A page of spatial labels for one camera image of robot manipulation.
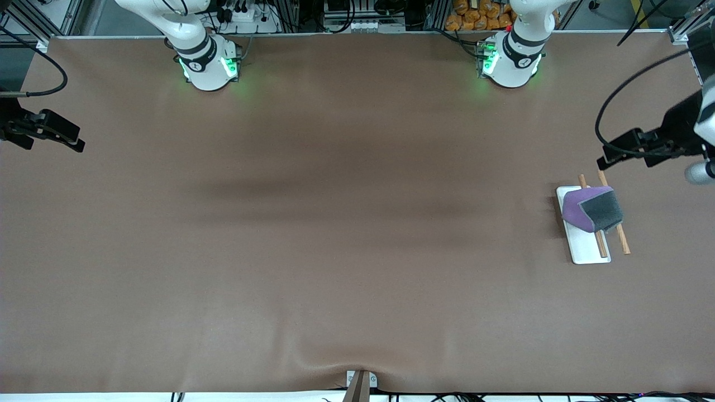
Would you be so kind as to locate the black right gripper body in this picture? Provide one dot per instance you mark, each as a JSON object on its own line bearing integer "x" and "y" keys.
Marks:
{"x": 11, "y": 123}

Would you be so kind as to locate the grey metal table bracket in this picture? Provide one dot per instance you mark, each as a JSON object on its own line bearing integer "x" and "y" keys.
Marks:
{"x": 361, "y": 385}

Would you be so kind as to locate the white power strip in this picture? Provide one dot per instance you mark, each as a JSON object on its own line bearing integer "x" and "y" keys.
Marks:
{"x": 248, "y": 19}

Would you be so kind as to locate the purple and grey towel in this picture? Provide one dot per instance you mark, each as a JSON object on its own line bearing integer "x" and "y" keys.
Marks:
{"x": 592, "y": 209}

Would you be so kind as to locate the white connector block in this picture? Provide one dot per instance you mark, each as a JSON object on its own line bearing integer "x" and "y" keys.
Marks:
{"x": 377, "y": 26}

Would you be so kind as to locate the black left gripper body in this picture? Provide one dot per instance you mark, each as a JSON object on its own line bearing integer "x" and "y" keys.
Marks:
{"x": 677, "y": 130}

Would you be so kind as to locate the bag of orange items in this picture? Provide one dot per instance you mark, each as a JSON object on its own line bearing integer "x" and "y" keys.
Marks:
{"x": 480, "y": 15}

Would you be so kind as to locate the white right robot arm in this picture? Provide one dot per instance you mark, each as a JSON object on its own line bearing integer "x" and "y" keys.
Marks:
{"x": 209, "y": 61}

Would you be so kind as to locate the white rack with wooden rods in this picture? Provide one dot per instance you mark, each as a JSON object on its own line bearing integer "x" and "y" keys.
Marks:
{"x": 586, "y": 248}

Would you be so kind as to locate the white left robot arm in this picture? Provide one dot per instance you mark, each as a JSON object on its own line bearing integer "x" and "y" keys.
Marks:
{"x": 516, "y": 58}

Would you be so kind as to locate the aluminium frame post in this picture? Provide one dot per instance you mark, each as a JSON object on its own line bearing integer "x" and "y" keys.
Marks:
{"x": 42, "y": 19}
{"x": 690, "y": 28}

